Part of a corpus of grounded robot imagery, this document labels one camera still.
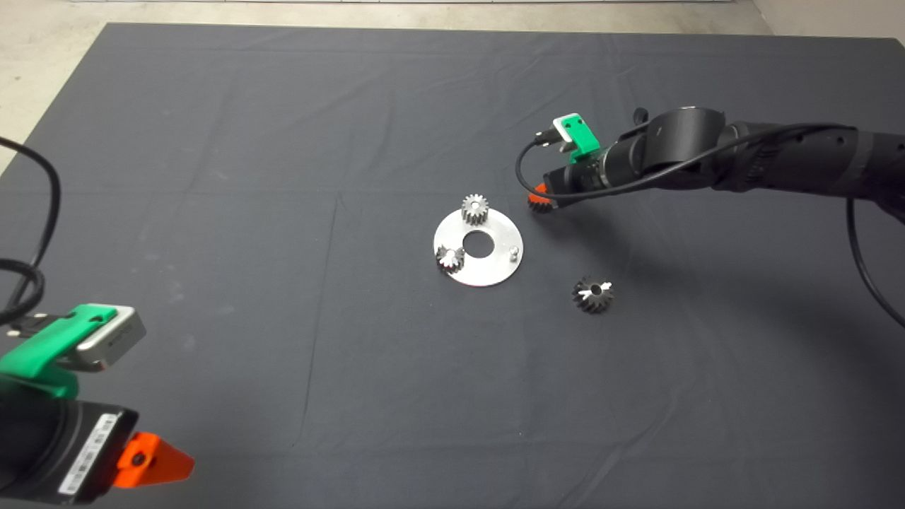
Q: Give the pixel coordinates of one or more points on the left green camera mount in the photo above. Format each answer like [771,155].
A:
[42,348]

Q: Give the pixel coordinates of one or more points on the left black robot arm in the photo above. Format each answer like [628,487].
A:
[21,435]

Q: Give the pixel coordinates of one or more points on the round metal plate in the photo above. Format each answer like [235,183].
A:
[488,272]

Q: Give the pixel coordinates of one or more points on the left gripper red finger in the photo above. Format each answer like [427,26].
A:
[155,463]

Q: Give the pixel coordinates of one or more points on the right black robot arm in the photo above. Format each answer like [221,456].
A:
[778,159]

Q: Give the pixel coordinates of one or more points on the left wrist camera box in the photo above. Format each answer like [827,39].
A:
[113,338]

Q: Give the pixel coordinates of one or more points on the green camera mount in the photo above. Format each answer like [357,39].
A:
[42,348]
[583,141]

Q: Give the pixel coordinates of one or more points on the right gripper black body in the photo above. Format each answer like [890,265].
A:
[576,180]

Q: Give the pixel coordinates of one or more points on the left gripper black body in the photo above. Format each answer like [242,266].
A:
[92,449]

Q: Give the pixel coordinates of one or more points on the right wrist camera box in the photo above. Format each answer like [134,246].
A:
[558,129]

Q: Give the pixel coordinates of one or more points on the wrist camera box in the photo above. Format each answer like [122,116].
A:
[113,338]
[558,129]

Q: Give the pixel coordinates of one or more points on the right green camera mount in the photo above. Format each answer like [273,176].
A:
[583,141]

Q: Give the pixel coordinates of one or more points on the large dark steel gear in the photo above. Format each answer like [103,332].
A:
[587,300]

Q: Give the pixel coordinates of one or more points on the dark grey table cloth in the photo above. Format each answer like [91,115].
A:
[283,141]

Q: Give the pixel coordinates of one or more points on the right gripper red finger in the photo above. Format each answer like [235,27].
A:
[539,189]

